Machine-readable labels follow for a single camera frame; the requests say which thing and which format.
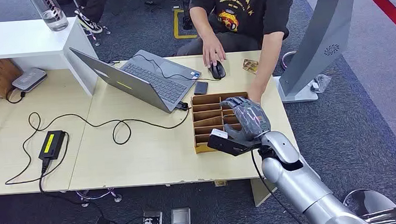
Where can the person's left hand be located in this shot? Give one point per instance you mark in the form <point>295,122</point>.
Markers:
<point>254,94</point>

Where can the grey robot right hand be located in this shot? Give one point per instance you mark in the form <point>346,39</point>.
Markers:
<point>251,119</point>

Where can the person's right hand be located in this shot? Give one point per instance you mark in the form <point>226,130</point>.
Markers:
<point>212,51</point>

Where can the black computer mouse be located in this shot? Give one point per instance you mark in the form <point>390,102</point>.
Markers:
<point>217,70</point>

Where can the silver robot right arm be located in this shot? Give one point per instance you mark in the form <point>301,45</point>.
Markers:
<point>304,187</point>

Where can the small black card wallet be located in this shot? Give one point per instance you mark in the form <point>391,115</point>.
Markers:
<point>201,88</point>

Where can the cardboard card organizer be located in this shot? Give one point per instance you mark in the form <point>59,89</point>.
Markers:
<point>207,119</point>

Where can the person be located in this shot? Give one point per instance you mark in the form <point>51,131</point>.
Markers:
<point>246,10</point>

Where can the black tripod pole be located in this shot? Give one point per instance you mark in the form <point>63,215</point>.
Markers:
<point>186,7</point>

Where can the clear plastic bag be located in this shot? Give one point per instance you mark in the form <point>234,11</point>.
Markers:
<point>321,82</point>

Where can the grey open laptop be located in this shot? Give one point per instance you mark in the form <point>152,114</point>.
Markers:
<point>147,80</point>

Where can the beige table leg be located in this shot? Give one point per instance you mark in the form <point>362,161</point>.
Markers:
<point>261,190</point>

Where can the grey kiosk stand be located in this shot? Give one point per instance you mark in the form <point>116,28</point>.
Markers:
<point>321,32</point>

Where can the silver floor plate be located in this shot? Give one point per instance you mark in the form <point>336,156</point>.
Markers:
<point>180,218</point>

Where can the floor power socket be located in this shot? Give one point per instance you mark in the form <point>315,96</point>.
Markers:
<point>152,221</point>

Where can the clear water bottle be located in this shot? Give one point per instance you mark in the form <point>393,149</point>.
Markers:
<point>51,13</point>

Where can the chrome chair base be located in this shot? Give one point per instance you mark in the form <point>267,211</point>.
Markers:
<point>99,195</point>

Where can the white shelf unit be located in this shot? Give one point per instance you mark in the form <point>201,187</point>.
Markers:
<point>29,41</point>

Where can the black power adapter yellow label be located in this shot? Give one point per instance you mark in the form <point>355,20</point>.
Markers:
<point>51,145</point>

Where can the black and white wrist camera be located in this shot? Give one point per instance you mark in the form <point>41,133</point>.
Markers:
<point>226,144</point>

